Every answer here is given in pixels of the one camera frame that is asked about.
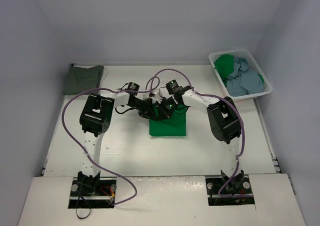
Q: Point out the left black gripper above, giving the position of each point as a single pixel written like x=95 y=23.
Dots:
x=151 y=111

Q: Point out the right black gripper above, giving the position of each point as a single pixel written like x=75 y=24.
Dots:
x=163 y=109

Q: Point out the green t shirt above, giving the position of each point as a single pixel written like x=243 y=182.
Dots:
x=175 y=126
x=224 y=65

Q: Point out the grey t shirt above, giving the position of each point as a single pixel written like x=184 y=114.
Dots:
x=79 y=79

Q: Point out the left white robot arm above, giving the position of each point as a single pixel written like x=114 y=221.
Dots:
x=95 y=120

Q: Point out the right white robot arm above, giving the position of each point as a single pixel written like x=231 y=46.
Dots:
x=225 y=123

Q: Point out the light blue t shirt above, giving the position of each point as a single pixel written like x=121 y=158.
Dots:
x=243 y=80

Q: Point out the white laundry basket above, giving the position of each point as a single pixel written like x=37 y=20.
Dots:
x=241 y=53

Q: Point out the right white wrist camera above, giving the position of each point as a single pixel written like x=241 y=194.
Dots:
x=156 y=96

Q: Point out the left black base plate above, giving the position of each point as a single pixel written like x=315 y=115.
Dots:
x=104 y=196

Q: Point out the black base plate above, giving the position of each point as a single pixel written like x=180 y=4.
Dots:
x=104 y=196
x=242 y=194

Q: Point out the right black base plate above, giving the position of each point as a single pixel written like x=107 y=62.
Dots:
x=242 y=194

